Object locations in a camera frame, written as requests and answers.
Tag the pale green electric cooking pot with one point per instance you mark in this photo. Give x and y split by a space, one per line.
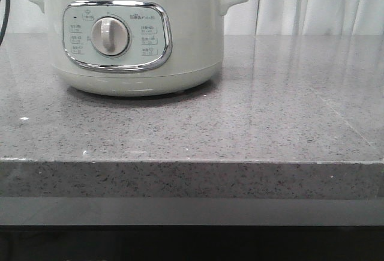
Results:
134 48

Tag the white curtain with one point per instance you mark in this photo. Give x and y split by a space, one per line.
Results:
318 3

